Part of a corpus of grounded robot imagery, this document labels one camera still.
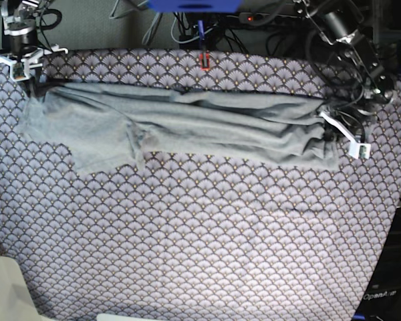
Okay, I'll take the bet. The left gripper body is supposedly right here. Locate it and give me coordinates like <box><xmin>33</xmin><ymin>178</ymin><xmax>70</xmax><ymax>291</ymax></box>
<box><xmin>325</xmin><ymin>104</ymin><xmax>376</xmax><ymax>140</ymax></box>

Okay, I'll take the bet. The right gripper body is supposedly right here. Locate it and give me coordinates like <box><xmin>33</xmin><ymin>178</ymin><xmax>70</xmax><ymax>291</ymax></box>
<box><xmin>9</xmin><ymin>31</ymin><xmax>37</xmax><ymax>56</ymax></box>

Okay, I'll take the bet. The light grey T-shirt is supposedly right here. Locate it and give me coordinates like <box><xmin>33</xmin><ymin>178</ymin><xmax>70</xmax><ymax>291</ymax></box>
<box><xmin>16</xmin><ymin>83</ymin><xmax>339</xmax><ymax>174</ymax></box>

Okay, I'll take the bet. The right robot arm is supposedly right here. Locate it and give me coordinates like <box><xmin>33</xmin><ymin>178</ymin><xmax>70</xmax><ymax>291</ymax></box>
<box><xmin>0</xmin><ymin>1</ymin><xmax>68</xmax><ymax>96</ymax></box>

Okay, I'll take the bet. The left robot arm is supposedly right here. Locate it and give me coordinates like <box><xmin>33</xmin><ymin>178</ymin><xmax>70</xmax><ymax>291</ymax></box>
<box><xmin>294</xmin><ymin>1</ymin><xmax>394</xmax><ymax>144</ymax></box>

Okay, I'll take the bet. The black power strip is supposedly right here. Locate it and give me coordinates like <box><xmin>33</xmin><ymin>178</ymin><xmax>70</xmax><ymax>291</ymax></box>
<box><xmin>237</xmin><ymin>11</ymin><xmax>301</xmax><ymax>29</ymax></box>

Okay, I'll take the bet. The red table clamp centre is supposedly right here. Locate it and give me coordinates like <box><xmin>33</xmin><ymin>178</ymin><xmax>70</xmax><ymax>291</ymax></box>
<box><xmin>199</xmin><ymin>51</ymin><xmax>210</xmax><ymax>71</ymax></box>

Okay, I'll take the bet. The fan-patterned purple table cloth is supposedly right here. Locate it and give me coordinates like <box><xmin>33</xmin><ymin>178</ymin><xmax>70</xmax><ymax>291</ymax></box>
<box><xmin>0</xmin><ymin>65</ymin><xmax>401</xmax><ymax>320</ymax></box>

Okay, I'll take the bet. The black OpenArm box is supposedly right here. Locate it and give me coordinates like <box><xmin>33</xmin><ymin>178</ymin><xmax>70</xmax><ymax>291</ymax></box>
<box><xmin>358</xmin><ymin>207</ymin><xmax>401</xmax><ymax>320</ymax></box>

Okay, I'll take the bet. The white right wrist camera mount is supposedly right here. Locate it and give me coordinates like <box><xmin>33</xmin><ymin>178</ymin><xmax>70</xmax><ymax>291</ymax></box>
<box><xmin>0</xmin><ymin>44</ymin><xmax>69</xmax><ymax>82</ymax></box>

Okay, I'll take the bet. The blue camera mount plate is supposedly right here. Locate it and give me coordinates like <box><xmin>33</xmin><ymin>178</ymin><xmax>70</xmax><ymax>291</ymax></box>
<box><xmin>148</xmin><ymin>0</ymin><xmax>242</xmax><ymax>13</ymax></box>

